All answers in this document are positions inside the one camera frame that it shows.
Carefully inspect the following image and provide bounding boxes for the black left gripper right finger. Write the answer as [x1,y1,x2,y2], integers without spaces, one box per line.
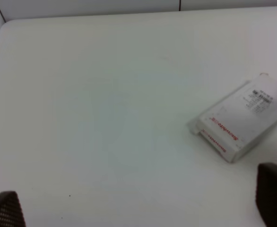
[255,163,277,227]

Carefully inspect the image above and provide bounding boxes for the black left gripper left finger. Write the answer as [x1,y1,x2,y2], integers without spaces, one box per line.
[0,191,26,227]

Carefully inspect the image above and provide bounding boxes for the white cardboard box red text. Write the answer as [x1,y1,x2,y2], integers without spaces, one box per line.
[190,73,277,163]

